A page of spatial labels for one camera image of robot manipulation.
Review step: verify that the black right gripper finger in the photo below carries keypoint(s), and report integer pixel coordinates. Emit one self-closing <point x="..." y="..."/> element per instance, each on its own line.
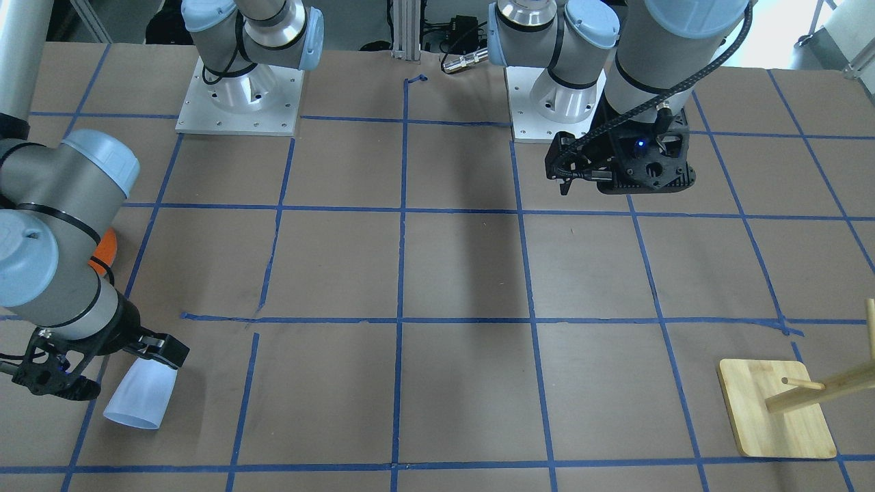
<point x="161" y="347"/>

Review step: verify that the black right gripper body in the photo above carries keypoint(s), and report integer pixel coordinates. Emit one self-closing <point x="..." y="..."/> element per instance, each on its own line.
<point x="125" y="329"/>

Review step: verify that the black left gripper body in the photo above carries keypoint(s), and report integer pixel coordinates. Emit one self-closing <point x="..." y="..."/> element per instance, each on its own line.
<point x="604" y="137"/>

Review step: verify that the light blue plastic cup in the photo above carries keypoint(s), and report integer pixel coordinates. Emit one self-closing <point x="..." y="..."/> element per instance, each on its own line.
<point x="142" y="398"/>

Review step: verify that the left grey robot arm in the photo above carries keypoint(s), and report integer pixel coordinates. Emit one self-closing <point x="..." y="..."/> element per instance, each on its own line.
<point x="630" y="73"/>

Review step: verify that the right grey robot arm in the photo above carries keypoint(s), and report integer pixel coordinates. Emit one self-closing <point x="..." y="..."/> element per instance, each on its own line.
<point x="58" y="203"/>

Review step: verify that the wooden cup rack stand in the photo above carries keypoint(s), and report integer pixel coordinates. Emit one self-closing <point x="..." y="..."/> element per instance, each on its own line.
<point x="737" y="383"/>

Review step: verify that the orange can with silver lid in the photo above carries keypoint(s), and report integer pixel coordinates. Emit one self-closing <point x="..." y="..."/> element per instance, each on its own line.
<point x="105" y="253"/>

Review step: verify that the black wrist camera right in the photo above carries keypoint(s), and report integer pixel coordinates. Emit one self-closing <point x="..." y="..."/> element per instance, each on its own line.
<point x="53" y="366"/>

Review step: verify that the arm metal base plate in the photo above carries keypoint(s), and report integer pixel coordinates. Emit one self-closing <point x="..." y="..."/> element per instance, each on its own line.
<point x="540" y="107"/>
<point x="264" y="102"/>

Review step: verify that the aluminium frame post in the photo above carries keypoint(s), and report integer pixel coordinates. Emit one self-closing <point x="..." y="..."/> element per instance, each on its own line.
<point x="406" y="27"/>

